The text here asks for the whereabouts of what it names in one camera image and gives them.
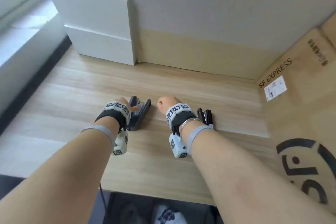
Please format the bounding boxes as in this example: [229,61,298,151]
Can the person's right hand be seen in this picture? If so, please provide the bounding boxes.
[156,97,182,114]

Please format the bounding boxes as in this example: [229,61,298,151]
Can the person's left hand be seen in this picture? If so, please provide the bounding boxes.
[115,97,141,113]

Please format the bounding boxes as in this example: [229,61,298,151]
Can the black stapler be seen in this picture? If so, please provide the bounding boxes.
[197,108,215,130]
[128,96,152,132]

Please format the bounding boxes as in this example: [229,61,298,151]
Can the person's left forearm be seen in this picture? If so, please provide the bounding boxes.
[0,119,120,224]

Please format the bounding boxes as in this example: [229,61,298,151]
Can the person's right forearm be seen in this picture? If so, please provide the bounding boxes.
[180,120,336,224]

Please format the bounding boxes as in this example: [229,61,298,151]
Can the grey right forearm band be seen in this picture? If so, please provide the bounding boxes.
[187,126,216,156]

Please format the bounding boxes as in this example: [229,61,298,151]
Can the person's white patterned trousers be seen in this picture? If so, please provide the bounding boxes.
[151,200,219,224]

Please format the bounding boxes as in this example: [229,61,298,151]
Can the large white box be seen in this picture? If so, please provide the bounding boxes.
[43,0,137,41]

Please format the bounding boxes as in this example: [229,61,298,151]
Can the white shipping label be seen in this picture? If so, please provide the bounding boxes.
[264,75,288,102]

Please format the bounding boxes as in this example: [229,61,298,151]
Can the white window sill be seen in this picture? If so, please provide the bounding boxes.
[0,0,71,121]

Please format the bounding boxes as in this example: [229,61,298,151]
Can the large printed cardboard box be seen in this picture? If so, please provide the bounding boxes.
[256,11,336,206]

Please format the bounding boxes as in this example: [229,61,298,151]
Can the left marker wrist strap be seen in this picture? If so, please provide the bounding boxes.
[94,100,132,131]

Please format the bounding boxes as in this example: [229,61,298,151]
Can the marker wrist strap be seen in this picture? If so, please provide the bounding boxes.
[94,100,132,131]
[165,103,199,135]

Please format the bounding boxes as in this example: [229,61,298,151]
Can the right marker wrist strap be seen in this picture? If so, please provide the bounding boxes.
[165,103,199,135]

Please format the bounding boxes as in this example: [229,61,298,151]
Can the silver bracelet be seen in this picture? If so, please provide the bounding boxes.
[180,117,202,134]

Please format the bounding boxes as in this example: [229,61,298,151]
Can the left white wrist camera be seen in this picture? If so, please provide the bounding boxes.
[112,129,129,156]

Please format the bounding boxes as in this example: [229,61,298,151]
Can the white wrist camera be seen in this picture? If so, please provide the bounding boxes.
[112,129,129,156]
[169,132,188,159]

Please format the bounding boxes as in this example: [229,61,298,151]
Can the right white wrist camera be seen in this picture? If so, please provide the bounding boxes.
[169,132,188,159]

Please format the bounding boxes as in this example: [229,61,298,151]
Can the black cable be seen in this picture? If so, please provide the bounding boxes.
[98,183,110,214]

